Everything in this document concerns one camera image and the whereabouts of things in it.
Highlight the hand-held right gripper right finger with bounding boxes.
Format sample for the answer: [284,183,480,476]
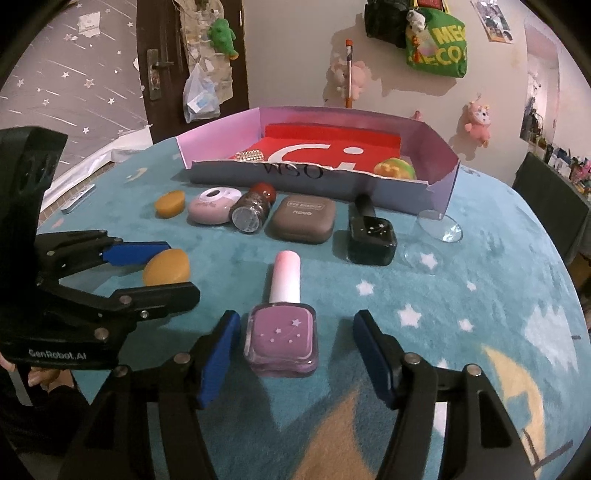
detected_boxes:
[353,310,536,480]

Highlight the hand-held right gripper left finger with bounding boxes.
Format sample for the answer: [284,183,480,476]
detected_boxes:
[60,310,242,480]

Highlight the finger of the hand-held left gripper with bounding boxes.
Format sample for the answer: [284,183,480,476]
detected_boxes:
[55,282,201,344]
[39,230,171,280]

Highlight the orange cake-shaped block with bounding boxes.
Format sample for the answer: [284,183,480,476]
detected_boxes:
[142,249,191,288]
[154,191,186,219]

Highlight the purple nail polish bottle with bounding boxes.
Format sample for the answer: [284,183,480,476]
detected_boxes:
[244,250,319,379]

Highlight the pink round case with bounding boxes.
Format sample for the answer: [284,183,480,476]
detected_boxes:
[188,187,242,225]

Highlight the glitter bottle with red-brown cap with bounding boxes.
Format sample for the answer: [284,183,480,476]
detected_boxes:
[229,181,278,234]

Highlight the black nail polish bottle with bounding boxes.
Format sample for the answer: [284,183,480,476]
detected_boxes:
[347,194,398,266]

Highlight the clear plastic cup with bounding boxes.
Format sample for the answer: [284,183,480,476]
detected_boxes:
[402,210,463,276]

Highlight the brown eyeshadow compact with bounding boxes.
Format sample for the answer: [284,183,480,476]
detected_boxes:
[270,194,337,244]

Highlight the purple cardboard box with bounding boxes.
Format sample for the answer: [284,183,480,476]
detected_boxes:
[175,106,461,217]

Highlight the person's left forearm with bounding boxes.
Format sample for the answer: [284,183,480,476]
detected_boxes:
[0,355,93,457]

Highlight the person's left hand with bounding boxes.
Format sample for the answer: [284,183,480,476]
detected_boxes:
[28,369,77,393]

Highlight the small grey remote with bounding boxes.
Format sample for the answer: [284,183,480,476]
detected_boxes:
[61,185,96,214]

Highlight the white plastic sheet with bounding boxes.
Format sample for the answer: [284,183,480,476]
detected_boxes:
[39,124,153,213]

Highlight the teal star printed blanket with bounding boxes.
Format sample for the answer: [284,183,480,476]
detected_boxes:
[34,134,585,480]

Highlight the clear plastic bag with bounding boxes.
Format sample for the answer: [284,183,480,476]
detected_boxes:
[183,62,222,124]

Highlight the yellow and green toy figure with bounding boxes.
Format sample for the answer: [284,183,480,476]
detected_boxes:
[373,157,417,181]

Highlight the dark brown door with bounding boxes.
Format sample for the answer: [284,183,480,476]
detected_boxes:
[136,0,250,144]

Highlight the red paper liner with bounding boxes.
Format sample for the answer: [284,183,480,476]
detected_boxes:
[228,122,402,178]

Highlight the hanging fabric organizer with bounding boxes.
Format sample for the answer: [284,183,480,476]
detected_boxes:
[178,0,236,107]

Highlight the green plush toy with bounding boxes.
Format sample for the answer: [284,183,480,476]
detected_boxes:
[208,17,240,60]

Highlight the dark chair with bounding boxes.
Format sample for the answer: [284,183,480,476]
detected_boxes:
[512,152,591,266]

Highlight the pink pig plush toy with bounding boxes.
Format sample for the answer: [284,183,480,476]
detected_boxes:
[463,100,492,147]

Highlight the row of small shelf items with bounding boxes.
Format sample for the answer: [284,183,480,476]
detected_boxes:
[536,138,591,197]

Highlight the orange and white stick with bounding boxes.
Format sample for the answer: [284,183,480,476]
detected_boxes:
[344,39,355,109]

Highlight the pale pink plush toy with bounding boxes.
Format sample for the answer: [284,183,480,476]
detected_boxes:
[325,60,372,100]

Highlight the green tote bag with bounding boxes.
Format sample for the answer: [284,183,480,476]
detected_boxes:
[405,7,468,78]

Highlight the black bag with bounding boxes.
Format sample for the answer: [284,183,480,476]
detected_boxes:
[364,0,416,49]

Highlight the metal door handle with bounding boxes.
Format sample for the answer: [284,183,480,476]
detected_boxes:
[147,48,175,100]

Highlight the white wall switch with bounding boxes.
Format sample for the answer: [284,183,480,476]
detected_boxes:
[78,11,101,37]

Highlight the wall poster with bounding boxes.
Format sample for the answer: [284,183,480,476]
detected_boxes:
[471,0,514,44]

